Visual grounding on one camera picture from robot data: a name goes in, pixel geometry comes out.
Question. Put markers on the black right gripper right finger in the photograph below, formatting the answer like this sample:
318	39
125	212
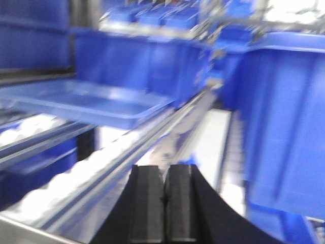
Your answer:
195	213

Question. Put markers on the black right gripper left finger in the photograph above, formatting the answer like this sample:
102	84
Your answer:
138	215

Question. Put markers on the light blue plastic tray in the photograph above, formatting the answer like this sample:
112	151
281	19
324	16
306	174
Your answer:
86	102

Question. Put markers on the blue bin behind tray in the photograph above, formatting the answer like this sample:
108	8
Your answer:
174	68

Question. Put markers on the white roller conveyor track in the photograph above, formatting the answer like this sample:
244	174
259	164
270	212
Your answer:
110	142

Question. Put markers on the large blue bin right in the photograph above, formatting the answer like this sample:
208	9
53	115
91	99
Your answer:
281	104

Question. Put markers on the blue bin upper left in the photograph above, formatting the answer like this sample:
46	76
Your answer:
34	35

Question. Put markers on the aluminium shelf rail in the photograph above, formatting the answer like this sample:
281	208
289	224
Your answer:
122	162

